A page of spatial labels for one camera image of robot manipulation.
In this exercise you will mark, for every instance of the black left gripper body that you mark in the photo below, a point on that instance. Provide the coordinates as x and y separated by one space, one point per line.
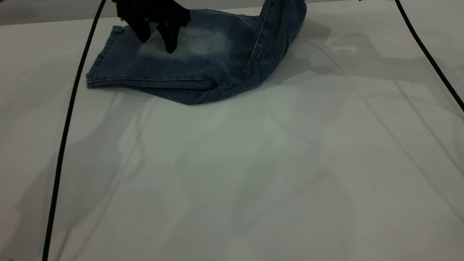
152 11

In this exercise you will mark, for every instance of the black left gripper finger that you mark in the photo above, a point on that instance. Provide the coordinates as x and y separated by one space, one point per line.
170 38
142 32

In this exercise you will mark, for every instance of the blue denim shorts basketball print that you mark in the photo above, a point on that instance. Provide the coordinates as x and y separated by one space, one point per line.
203 69

